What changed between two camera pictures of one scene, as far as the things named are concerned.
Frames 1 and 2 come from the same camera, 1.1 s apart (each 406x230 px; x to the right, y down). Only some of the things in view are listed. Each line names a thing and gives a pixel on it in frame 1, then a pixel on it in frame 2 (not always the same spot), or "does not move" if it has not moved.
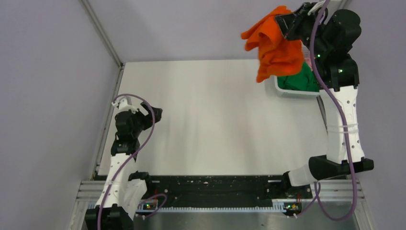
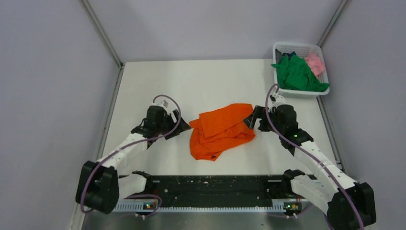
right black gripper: (288, 23) to (259, 111)
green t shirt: (305, 81) does not move
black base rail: (219, 191) does not move
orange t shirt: (278, 54) to (218, 130)
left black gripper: (148, 123) to (181, 127)
